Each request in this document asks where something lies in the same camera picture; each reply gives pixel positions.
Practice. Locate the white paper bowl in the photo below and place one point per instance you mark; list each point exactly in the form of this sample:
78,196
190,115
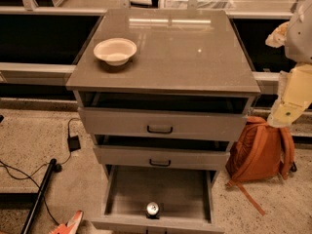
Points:
115,51

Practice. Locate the black drawer handle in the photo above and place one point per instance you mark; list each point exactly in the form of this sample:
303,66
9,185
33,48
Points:
164,164
162,130

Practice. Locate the grey top drawer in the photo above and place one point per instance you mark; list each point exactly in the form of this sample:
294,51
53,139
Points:
192,117

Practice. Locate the orange backpack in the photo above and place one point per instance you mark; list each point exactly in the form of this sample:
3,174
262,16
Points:
260,152

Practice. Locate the black middle drawer handle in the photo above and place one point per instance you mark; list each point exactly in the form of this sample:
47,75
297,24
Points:
164,164

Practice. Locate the grey middle drawer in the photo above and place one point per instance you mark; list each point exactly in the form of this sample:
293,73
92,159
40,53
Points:
184,153

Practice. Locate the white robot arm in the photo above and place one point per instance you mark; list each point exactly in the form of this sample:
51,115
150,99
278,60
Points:
298,45

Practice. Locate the pepsi can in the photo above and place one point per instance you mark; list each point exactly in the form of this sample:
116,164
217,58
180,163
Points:
152,210

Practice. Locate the grey bottom drawer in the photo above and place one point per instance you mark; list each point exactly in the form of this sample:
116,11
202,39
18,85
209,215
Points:
184,198

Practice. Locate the black top drawer handle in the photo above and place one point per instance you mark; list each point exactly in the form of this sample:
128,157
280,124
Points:
162,130

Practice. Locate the grey drawer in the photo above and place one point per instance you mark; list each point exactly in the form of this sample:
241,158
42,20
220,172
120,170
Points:
192,117
184,198
184,153

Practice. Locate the black power adapter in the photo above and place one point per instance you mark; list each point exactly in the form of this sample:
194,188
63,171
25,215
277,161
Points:
73,143

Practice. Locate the grey drawer cabinet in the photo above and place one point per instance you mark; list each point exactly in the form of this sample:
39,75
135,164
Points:
179,52

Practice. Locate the black pole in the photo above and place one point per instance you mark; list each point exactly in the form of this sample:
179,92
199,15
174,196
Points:
39,197

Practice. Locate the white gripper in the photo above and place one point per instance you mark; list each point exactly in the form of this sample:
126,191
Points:
299,39

